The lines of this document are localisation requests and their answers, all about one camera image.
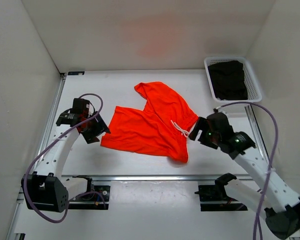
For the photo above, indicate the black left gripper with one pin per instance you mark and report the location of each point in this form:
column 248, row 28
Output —
column 100, row 126

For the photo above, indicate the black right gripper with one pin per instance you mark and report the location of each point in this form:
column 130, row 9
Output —
column 202, row 124

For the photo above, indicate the orange shorts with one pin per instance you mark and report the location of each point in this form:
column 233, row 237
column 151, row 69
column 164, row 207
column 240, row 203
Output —
column 160, row 129

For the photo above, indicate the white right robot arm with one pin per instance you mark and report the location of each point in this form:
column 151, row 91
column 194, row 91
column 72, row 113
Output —
column 277, row 204

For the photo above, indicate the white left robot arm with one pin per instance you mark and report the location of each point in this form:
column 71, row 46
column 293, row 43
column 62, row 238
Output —
column 43, row 187

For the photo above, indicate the black folded shorts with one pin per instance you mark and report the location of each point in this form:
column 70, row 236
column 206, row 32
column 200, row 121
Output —
column 228, row 80

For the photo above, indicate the black corner label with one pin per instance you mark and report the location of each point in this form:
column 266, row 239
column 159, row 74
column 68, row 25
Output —
column 76, row 73

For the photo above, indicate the white plastic basket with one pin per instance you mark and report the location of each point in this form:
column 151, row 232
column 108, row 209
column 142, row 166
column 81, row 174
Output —
column 251, row 81

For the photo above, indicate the aluminium table edge rail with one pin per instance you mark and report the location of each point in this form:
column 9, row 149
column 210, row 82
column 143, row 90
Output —
column 108, row 89

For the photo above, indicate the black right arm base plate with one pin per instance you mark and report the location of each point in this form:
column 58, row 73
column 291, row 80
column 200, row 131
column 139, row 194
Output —
column 212, row 201

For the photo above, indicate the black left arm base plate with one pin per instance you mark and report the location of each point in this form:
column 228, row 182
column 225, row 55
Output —
column 99, row 200

